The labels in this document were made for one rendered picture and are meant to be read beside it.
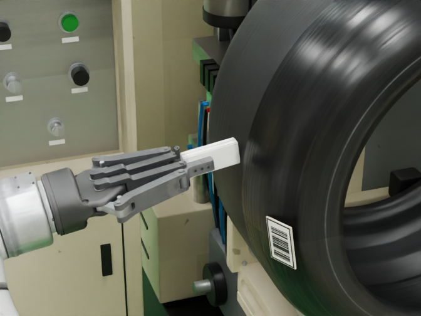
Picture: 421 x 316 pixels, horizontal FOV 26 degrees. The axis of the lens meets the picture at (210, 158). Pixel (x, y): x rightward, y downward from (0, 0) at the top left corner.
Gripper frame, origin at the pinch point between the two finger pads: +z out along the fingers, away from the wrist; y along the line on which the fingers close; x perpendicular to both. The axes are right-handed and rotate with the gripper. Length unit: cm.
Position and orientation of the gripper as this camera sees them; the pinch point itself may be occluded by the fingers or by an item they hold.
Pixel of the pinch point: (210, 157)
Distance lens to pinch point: 110.6
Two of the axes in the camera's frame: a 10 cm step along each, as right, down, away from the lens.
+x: 1.4, 8.5, 5.0
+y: -3.2, -4.4, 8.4
